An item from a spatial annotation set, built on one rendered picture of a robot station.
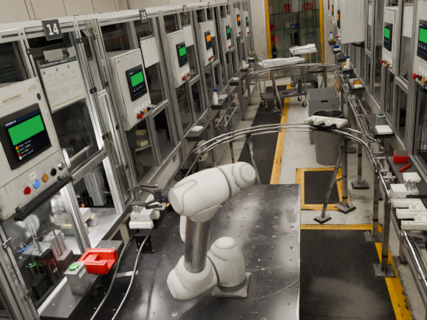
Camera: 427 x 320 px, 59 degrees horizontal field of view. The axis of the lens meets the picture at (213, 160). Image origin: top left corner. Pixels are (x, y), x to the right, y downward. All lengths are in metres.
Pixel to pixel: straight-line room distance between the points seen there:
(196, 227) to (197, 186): 0.22
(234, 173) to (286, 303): 0.80
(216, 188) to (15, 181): 0.81
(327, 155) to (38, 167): 3.65
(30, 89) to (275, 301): 1.45
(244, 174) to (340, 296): 1.77
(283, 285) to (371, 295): 1.09
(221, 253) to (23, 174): 0.93
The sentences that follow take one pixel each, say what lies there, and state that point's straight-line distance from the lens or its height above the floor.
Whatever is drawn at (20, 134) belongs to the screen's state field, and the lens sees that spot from 1.66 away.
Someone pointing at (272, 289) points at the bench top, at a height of 0.68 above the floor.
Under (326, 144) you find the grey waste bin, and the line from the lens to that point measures 4.70.
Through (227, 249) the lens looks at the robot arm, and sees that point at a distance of 1.82.
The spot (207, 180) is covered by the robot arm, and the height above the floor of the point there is 1.45.
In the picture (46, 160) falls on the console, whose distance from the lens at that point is 1.80.
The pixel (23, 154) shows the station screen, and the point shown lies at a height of 1.57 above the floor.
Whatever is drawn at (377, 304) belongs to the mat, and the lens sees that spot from 2.92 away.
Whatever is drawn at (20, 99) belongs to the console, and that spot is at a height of 1.77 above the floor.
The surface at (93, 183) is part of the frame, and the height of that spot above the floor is 1.08.
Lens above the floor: 2.01
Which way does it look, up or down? 22 degrees down
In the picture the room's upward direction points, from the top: 8 degrees counter-clockwise
